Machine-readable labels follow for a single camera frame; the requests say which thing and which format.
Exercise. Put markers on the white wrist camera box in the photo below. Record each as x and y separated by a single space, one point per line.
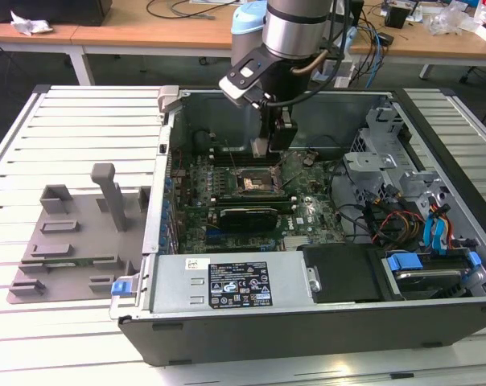
233 90

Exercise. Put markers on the round coin battery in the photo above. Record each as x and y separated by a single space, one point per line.
309 161

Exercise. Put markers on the silver chipset heatsink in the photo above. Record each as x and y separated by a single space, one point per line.
297 241

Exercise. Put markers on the black open PC case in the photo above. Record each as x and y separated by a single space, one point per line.
267 337

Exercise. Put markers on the gray parts rack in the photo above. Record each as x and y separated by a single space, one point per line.
86 241

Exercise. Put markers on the black RAM slot row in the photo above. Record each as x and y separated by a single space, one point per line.
243 157
283 203

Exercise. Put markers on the clear plastic bags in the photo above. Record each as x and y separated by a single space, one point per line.
448 18

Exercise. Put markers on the large black box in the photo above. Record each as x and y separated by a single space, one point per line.
66 10

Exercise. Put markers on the crumpled white paper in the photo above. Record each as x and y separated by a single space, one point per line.
30 24

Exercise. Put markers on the wooden desk white frame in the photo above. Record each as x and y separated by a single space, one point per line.
428 46
126 32

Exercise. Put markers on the green motherboard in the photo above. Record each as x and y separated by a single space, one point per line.
319 217

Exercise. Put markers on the blue release tab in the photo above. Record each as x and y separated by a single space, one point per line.
120 288

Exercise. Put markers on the black graphics card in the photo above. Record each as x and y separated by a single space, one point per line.
247 219

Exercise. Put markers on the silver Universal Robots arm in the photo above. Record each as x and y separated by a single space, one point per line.
295 32

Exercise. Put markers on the hard disk in blue carrier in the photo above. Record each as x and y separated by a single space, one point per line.
406 262

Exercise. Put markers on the gray metal disk bay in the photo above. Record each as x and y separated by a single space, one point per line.
363 165

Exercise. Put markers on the small black box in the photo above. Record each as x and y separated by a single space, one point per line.
398 18

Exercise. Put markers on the silver CPU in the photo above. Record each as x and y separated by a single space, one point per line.
259 149

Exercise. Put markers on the CPU socket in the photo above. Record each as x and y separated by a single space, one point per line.
253 183

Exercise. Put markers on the gray power supply unit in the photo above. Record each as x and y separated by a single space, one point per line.
174 281

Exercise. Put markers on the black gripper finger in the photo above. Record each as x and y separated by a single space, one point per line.
283 134
264 120

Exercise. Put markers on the gray case latch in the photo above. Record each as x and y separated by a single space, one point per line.
168 96

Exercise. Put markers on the black power adapter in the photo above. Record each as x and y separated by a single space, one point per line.
386 39

